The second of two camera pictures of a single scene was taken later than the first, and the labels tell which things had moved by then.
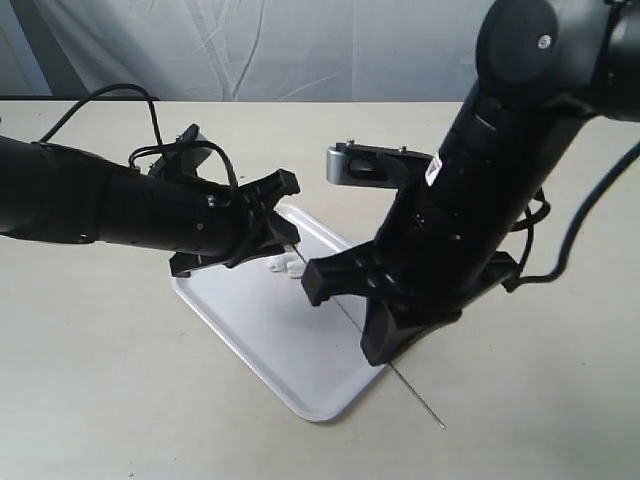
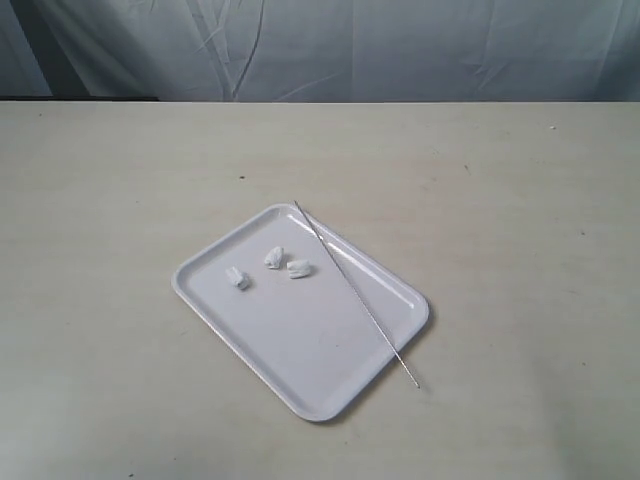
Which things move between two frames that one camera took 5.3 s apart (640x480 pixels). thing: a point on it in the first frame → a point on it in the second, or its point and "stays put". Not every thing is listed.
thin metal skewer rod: (389, 363) → (340, 269)
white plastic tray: (311, 356) stays put
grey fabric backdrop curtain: (241, 49) stays put
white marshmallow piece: (296, 269) → (240, 279)
